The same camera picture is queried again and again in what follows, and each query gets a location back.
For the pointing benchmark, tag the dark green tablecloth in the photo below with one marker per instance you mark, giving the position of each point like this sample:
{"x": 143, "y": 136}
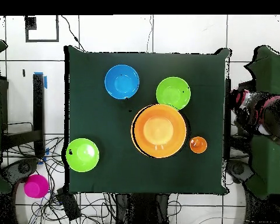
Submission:
{"x": 95, "y": 105}

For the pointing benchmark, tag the green plastic bowl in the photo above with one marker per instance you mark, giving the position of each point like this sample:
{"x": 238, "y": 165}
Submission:
{"x": 82, "y": 155}
{"x": 173, "y": 92}

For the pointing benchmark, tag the black power strip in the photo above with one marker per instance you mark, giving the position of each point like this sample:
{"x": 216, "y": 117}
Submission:
{"x": 68, "y": 205}

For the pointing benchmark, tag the orange plastic cup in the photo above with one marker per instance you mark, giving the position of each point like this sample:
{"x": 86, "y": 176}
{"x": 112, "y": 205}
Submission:
{"x": 198, "y": 145}

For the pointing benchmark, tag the black box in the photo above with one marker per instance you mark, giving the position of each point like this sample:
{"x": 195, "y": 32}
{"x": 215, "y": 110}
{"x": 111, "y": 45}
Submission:
{"x": 246, "y": 85}
{"x": 4, "y": 102}

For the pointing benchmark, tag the dark square floor frame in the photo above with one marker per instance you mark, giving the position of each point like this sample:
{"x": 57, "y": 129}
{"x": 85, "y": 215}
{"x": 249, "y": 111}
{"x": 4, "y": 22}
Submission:
{"x": 30, "y": 23}

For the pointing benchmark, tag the pink plastic cup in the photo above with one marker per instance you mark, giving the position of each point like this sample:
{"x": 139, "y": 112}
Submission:
{"x": 36, "y": 186}

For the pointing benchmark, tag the blue plastic bowl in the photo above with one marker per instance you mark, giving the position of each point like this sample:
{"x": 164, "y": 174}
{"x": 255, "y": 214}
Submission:
{"x": 121, "y": 81}

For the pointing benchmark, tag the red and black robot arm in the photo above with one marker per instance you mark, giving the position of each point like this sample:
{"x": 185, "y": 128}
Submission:
{"x": 270, "y": 116}

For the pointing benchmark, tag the large orange plastic bowl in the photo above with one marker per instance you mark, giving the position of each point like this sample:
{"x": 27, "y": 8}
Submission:
{"x": 158, "y": 131}

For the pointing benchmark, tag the black stand with blue tape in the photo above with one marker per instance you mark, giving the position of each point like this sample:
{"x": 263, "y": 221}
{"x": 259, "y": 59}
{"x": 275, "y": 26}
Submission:
{"x": 38, "y": 105}

